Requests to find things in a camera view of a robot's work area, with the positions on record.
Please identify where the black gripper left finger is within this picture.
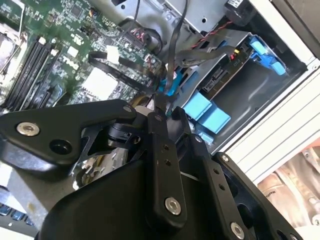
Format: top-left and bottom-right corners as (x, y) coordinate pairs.
(0, 92), (189, 229)

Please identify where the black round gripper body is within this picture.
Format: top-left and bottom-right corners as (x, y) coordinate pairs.
(37, 147), (218, 240)

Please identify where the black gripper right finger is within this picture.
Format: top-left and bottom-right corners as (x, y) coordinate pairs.
(166, 106), (301, 240)

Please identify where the grey sleeved disk power wire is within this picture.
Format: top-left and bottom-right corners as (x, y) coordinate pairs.
(174, 46), (251, 69)

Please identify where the black disk wire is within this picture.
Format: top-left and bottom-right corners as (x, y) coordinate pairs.
(156, 0), (190, 111)

